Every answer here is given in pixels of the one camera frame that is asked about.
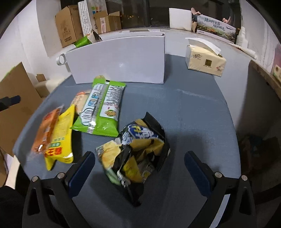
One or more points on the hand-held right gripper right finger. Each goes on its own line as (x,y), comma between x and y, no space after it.
(195,173)

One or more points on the pink toy figure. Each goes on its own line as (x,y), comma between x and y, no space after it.
(227,20)
(195,11)

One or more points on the white gift bag coloured squares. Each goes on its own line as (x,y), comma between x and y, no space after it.
(96,6)

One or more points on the green snack bag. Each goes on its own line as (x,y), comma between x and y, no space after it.
(83,41)

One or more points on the wooden shelf board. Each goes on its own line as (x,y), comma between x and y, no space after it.
(263,74)

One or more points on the white cardboard box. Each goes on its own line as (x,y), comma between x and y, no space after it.
(120,61)

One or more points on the white foam box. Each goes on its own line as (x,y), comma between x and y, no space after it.
(180,18)

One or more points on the small open cardboard box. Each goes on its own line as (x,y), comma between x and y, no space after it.
(107,22)

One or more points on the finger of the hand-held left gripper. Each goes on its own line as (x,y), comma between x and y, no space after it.
(11,101)

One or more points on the green snack packet white label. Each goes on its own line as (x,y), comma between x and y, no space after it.
(105,105)

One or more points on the flat brown cardboard sheet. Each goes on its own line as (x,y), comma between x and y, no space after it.
(17,122)

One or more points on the long landscape-print box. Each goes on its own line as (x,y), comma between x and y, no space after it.
(215,27)

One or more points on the white black-dotted paper bag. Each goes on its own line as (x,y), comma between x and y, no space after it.
(85,17)

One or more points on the small beige biscuit packet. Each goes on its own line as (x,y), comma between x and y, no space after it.
(79,100)

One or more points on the white plastic bottle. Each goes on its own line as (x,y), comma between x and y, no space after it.
(241,37)

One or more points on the orange snack packet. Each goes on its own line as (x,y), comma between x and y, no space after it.
(47,129)

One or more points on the dark framed window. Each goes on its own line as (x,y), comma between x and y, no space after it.
(158,13)

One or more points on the cream patterned box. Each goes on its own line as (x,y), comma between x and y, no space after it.
(277,73)

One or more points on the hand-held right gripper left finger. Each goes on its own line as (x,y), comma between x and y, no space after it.
(80,173)

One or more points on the black potato chip bag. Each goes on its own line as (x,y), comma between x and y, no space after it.
(140,153)

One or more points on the cream tissue pack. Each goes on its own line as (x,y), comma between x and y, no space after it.
(204,63)

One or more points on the yellow snack packet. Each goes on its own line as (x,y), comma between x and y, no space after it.
(62,136)

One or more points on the white tape roll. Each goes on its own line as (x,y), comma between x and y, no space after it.
(58,60)

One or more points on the white tube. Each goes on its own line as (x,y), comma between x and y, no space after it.
(248,51)

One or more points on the large brown cardboard box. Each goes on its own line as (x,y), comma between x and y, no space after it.
(68,26)

